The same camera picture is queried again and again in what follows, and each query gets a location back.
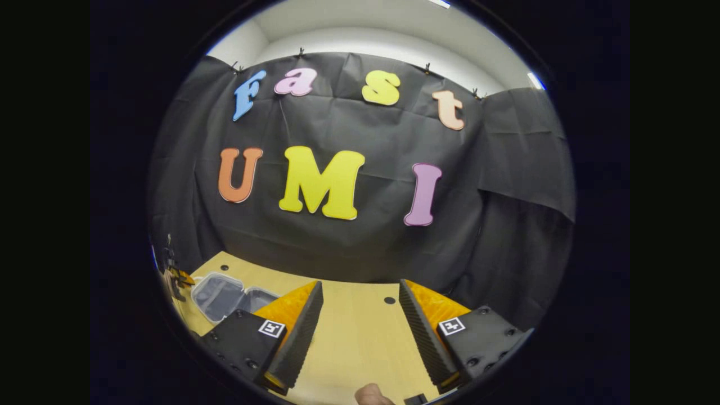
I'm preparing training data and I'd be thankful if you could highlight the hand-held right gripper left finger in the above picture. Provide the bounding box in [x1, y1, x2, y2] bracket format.
[198, 281, 325, 396]

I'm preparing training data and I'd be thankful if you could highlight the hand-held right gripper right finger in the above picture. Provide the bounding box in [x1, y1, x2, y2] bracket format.
[398, 278, 534, 394]

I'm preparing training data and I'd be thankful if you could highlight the white suitcase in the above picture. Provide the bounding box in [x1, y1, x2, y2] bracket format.
[190, 272, 280, 324]

